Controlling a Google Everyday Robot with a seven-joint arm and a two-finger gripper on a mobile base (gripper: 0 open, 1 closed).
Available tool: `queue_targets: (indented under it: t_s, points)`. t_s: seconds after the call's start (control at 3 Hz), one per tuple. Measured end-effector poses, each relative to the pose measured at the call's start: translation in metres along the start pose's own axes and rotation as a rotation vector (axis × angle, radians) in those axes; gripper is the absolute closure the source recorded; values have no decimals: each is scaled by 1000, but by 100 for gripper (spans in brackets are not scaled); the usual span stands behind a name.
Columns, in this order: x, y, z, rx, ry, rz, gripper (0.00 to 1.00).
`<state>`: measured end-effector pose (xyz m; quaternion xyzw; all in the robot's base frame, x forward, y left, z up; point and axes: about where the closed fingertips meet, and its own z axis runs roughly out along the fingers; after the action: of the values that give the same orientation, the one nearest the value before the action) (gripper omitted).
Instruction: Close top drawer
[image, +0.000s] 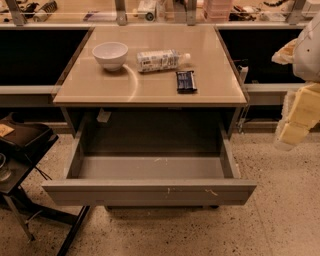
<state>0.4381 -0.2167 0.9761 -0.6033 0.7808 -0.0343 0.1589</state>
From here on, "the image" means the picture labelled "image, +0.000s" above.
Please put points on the black tray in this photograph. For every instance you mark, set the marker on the black tray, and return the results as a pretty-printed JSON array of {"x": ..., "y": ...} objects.
[{"x": 16, "y": 135}]

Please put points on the plastic bottle with label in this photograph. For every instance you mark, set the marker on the plastic bottle with label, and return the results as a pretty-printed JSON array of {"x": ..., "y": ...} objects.
[{"x": 160, "y": 60}]

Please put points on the dark blue snack bar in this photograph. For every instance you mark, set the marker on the dark blue snack bar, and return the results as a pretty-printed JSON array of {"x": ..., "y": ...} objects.
[{"x": 185, "y": 82}]

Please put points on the white ceramic bowl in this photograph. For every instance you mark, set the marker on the white ceramic bowl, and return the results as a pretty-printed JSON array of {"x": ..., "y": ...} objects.
[{"x": 110, "y": 55}]

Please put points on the glass cup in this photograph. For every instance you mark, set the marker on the glass cup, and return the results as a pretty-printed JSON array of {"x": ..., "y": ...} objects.
[{"x": 5, "y": 171}]

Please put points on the grey drawer cabinet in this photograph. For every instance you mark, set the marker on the grey drawer cabinet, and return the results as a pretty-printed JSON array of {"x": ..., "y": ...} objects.
[{"x": 92, "y": 91}]

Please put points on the black side stand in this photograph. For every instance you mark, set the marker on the black side stand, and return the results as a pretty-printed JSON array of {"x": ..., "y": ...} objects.
[{"x": 13, "y": 196}]

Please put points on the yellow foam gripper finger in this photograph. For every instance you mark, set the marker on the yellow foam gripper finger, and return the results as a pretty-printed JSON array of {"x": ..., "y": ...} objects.
[
  {"x": 300, "y": 113},
  {"x": 284, "y": 55}
]

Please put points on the grey top drawer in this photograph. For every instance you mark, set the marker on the grey top drawer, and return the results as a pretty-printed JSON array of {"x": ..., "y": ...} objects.
[{"x": 151, "y": 159}]

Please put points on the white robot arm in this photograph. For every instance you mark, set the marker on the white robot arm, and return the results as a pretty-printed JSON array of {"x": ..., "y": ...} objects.
[{"x": 306, "y": 58}]

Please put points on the pink plastic basket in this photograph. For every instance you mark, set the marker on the pink plastic basket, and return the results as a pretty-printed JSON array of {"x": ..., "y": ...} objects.
[{"x": 217, "y": 10}]

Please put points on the white tape dispenser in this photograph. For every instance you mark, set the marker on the white tape dispenser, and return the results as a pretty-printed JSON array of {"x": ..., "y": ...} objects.
[{"x": 146, "y": 10}]

